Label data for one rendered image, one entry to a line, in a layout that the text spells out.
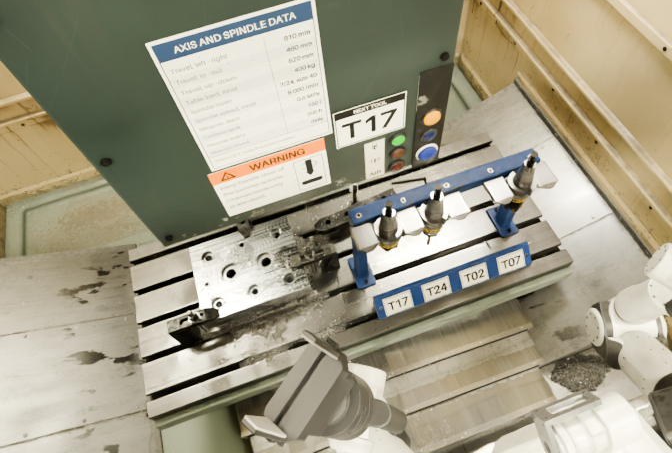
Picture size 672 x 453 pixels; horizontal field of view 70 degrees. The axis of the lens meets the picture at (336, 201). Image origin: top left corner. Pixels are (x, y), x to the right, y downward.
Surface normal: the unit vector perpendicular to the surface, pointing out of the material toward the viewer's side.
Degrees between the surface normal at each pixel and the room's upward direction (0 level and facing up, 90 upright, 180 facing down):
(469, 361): 7
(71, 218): 0
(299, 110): 90
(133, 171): 90
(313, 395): 16
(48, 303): 24
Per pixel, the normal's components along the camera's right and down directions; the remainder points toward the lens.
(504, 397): 0.05, -0.55
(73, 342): 0.31, -0.61
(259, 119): 0.32, 0.79
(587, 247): -0.46, -0.35
